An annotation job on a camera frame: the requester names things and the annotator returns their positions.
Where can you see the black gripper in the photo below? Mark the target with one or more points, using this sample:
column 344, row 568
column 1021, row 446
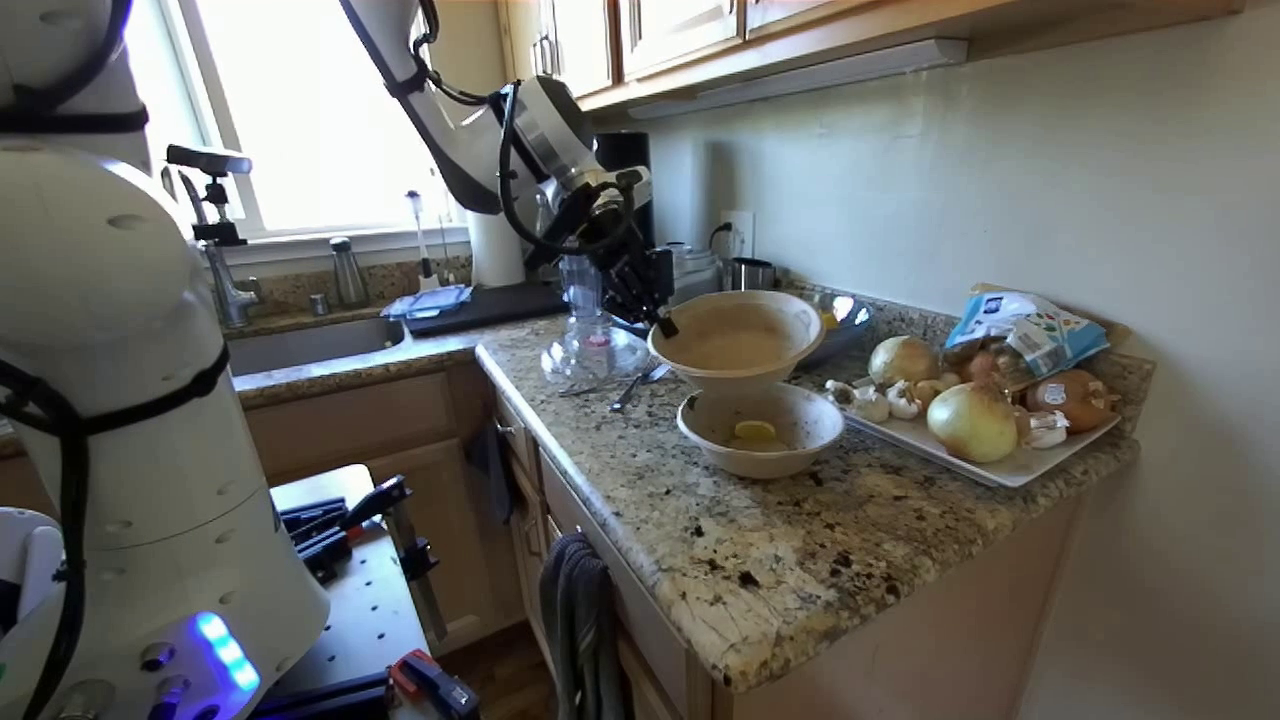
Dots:
column 633, row 254

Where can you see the metal spoon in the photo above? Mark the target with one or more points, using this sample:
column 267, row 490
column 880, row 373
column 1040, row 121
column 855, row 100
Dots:
column 643, row 387

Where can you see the cream ceramic bowl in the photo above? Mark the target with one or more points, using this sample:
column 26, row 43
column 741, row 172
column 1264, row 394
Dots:
column 732, row 344
column 767, row 463

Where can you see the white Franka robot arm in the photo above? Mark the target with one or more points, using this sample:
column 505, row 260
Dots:
column 107, row 333

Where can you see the clear glass bowl pink label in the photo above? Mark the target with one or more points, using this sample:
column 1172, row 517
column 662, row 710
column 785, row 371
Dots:
column 587, row 343

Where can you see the glass fruit bowl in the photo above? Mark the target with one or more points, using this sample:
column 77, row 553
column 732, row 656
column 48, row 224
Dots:
column 847, row 330

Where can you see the yellow lemon piece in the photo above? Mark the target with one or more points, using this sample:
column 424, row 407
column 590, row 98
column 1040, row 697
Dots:
column 759, row 428

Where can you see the black ribbed drying mat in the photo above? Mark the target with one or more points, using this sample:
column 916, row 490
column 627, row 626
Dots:
column 514, row 304

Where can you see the white paper towel roll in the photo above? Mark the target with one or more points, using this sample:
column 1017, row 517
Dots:
column 490, row 254

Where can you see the pale blue container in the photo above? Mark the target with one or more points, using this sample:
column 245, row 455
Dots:
column 424, row 310

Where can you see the small yellow onion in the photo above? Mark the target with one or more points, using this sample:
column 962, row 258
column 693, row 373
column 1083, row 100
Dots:
column 903, row 360

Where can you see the under-cabinet light strip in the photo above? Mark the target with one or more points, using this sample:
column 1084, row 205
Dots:
column 803, row 76

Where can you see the wooden upper cabinets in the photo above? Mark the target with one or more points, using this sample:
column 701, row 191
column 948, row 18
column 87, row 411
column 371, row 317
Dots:
column 693, row 33

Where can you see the wooden cabinets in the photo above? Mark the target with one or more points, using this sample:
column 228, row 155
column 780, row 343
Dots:
column 693, row 33
column 385, row 455

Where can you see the wooden lower cabinets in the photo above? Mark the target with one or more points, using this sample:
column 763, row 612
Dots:
column 385, row 455

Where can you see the soap dispenser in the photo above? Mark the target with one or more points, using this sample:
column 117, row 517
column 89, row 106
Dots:
column 344, row 278

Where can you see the dark hanging towel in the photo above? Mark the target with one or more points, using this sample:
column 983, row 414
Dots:
column 582, row 626

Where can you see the large yellow onion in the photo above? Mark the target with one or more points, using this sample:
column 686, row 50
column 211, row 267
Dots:
column 974, row 423

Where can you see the brown onion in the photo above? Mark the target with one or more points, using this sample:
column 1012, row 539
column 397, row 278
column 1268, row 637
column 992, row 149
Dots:
column 1072, row 398
column 992, row 360

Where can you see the steel kitchen sink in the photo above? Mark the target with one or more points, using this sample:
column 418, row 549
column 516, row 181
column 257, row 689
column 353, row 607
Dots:
column 304, row 344

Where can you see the blue white mushroom bag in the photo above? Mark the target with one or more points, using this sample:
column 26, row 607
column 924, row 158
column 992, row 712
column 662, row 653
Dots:
column 1034, row 330

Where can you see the black red clamp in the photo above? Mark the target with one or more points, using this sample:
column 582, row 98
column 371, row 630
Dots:
column 335, row 525

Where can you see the white mushroom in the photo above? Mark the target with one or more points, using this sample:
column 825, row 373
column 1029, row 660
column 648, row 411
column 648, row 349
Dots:
column 1046, row 428

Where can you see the black perforated cart top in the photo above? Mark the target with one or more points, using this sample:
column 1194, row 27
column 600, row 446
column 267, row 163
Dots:
column 363, row 602

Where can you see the red blue hand tool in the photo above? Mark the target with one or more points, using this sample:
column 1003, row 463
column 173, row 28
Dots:
column 432, row 687

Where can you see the chrome faucet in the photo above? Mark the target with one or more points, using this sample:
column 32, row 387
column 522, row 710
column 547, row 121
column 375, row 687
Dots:
column 228, row 286

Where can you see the white wall outlet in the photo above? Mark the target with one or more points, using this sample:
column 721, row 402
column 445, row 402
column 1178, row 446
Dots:
column 732, row 234

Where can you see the black camera on stand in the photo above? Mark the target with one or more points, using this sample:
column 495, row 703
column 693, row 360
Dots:
column 204, row 166

